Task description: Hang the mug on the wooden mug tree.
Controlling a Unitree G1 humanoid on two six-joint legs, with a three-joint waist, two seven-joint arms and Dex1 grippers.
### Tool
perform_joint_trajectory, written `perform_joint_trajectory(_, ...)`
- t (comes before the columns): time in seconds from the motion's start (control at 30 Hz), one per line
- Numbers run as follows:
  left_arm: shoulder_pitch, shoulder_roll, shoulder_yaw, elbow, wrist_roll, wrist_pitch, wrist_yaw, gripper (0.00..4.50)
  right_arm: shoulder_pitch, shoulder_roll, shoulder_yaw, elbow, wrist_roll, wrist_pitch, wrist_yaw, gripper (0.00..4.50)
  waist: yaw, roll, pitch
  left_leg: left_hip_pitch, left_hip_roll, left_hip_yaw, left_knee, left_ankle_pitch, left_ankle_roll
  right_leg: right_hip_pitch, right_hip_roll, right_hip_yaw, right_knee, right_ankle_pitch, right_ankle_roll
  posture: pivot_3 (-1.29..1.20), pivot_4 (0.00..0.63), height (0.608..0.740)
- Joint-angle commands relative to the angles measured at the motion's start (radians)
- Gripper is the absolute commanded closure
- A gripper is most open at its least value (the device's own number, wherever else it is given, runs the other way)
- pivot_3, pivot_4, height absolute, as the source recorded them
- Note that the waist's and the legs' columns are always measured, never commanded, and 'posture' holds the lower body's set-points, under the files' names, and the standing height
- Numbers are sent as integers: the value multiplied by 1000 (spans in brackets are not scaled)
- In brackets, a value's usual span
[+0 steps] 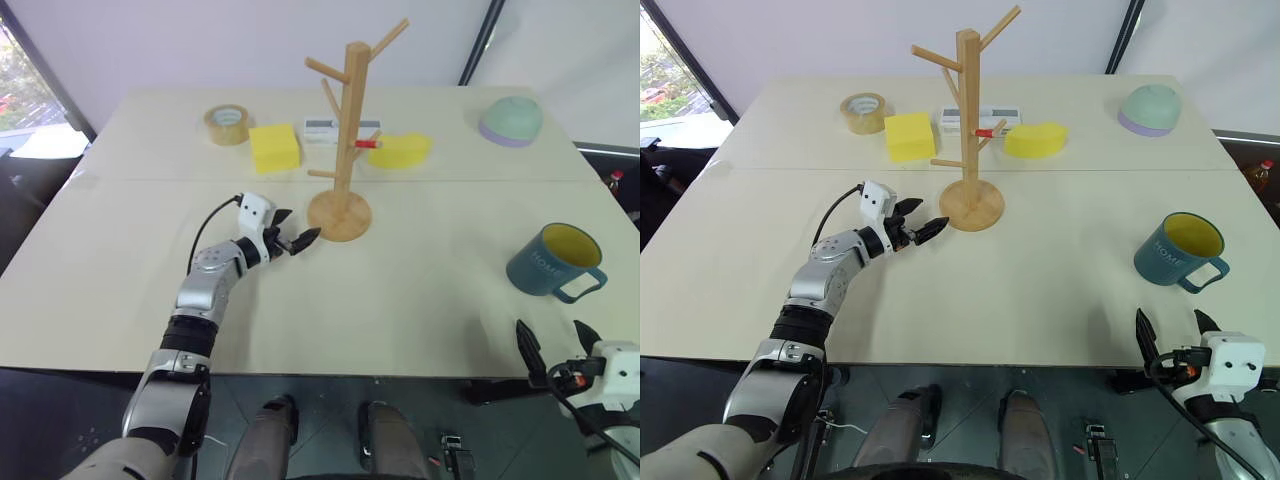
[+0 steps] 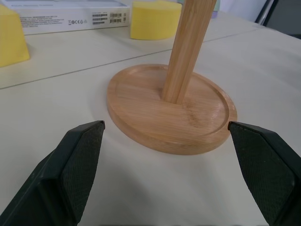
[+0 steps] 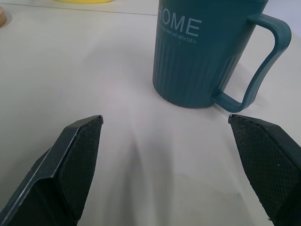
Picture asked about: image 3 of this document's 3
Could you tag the wooden round object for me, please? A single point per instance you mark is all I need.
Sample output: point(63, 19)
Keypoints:
point(2, 17)

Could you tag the teal HOME mug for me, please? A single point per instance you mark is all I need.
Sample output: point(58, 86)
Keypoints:
point(192, 58)

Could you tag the yellow round object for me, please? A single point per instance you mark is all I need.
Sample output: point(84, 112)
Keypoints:
point(82, 1)

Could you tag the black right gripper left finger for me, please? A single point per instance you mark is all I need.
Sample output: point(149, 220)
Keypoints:
point(70, 169)

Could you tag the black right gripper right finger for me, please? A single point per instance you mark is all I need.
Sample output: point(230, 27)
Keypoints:
point(270, 164)

